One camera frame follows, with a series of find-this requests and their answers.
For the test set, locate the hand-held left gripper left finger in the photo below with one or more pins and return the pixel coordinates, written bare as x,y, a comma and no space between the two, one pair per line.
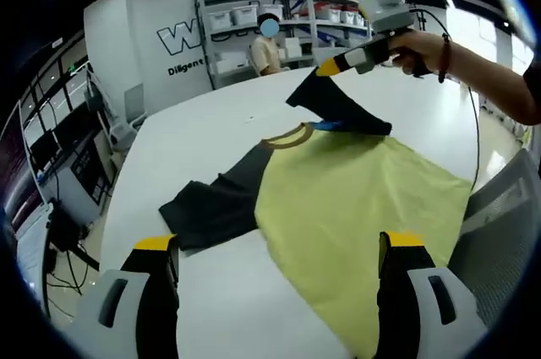
160,312

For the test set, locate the grey metal shelving rack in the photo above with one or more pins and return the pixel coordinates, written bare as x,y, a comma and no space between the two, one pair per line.
310,17
203,38

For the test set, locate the large lit computer monitor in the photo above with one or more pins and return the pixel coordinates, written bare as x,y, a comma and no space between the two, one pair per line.
19,173

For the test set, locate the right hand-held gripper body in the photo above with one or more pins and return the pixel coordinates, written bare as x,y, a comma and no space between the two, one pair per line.
389,8

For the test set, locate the person's right hand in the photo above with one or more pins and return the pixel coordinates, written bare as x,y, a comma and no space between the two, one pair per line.
422,48

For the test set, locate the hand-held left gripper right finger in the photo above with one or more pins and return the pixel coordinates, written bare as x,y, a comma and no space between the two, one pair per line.
397,312

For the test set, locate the flat white box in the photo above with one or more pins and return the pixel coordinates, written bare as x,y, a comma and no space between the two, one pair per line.
231,62

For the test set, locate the grey mesh office chair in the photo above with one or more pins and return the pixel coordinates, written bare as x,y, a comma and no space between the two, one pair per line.
498,228

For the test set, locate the white equipment stand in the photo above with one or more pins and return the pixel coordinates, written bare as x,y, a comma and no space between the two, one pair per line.
105,114

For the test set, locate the white lidded storage bin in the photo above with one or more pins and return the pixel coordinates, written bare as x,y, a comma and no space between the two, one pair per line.
220,20
270,9
244,15

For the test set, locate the black computer monitor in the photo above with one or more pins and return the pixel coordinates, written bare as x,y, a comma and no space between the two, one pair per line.
42,148
76,133

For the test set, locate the yellow black blue garment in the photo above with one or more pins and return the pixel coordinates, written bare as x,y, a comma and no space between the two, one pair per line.
338,207

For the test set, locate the row of white storage bins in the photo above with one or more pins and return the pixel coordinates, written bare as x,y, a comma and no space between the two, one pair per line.
342,15

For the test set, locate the grey white office chair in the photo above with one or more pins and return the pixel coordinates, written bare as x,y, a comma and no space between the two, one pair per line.
134,101

